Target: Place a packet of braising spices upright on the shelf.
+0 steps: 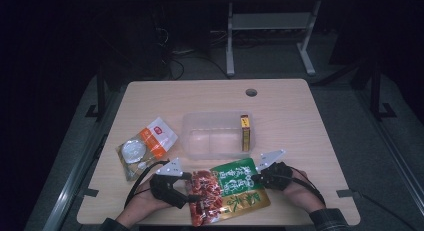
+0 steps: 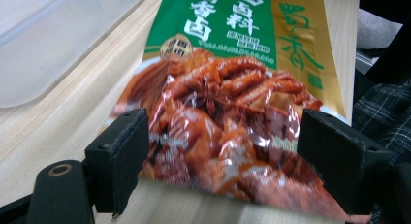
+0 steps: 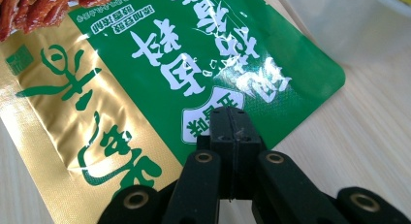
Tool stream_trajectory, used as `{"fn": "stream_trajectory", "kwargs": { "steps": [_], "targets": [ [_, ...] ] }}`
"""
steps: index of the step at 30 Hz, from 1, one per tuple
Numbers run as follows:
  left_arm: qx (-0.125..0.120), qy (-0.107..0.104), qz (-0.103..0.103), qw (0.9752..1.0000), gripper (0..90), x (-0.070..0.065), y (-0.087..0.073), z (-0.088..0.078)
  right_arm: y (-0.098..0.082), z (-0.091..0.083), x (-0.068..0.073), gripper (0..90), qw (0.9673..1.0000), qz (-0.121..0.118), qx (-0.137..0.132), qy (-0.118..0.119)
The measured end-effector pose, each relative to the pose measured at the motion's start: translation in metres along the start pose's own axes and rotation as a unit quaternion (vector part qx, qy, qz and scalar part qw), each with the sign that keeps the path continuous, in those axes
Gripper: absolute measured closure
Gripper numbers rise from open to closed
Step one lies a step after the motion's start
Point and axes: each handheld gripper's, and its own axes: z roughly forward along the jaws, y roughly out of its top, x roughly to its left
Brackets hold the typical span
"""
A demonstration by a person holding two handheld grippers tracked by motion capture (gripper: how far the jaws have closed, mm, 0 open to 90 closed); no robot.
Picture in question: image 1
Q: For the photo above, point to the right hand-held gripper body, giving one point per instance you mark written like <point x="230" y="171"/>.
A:
<point x="276" y="177"/>

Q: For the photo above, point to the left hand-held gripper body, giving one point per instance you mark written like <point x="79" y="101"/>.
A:
<point x="166" y="189"/>

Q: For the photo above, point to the green red snack packet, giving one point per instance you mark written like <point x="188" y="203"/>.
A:
<point x="233" y="187"/>

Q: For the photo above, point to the clear plastic container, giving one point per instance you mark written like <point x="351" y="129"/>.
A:
<point x="213" y="141"/>

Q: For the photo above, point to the white orange snack packet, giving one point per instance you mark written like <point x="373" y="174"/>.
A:
<point x="156" y="137"/>

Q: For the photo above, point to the person's left hand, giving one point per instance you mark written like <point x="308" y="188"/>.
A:
<point x="143" y="206"/>

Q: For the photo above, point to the person's right hand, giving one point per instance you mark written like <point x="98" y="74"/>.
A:
<point x="301" y="192"/>

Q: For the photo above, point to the grey table grommet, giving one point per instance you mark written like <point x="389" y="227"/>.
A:
<point x="251" y="92"/>

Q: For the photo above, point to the black metal stand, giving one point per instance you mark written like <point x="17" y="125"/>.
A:
<point x="101" y="97"/>
<point x="376" y="94"/>

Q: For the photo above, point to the white metal stand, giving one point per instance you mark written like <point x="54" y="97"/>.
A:
<point x="230" y="41"/>

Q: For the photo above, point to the black table bracket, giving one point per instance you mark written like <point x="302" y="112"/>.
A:
<point x="346" y="193"/>
<point x="89" y="192"/>

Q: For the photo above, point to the aluminium rail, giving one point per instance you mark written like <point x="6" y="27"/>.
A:
<point x="400" y="164"/>
<point x="71" y="187"/>

